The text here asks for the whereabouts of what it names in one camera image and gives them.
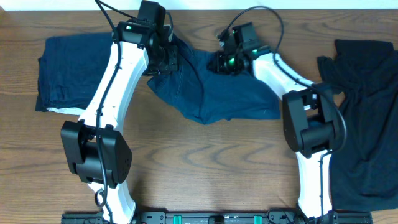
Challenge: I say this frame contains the blue denim shorts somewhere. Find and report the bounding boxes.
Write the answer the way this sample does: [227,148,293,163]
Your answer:
[147,35,280,124]

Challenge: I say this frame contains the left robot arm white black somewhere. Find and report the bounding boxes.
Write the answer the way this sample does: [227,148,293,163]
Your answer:
[60,20,178,223]

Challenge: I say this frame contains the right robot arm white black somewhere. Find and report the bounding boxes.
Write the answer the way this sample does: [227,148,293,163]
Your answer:
[207,47,345,223]

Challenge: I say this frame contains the folded navy clothes stack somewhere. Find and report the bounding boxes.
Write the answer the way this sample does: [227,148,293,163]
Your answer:
[35,33,113,112]

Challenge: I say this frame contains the white folded cloth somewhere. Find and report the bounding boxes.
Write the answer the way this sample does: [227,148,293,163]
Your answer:
[47,107,84,116]

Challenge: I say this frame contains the black garment pile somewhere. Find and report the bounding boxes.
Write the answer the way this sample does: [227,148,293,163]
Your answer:
[317,39,397,212]

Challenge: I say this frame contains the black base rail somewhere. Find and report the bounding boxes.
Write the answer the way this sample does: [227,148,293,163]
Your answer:
[61,210,373,224]

